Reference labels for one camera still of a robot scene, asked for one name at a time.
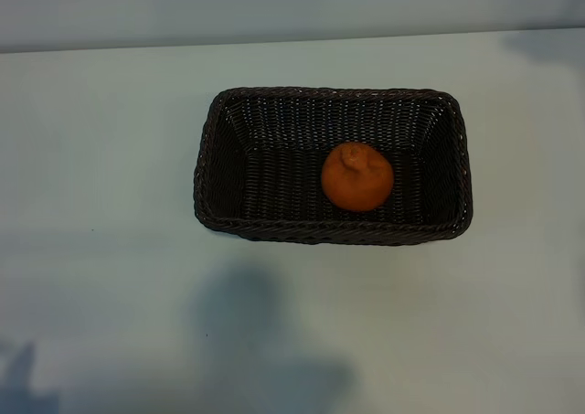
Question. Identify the dark brown woven basket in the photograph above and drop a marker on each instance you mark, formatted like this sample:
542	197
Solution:
274	185

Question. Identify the orange fruit with knob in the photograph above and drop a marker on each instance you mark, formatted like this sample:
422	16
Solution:
356	185

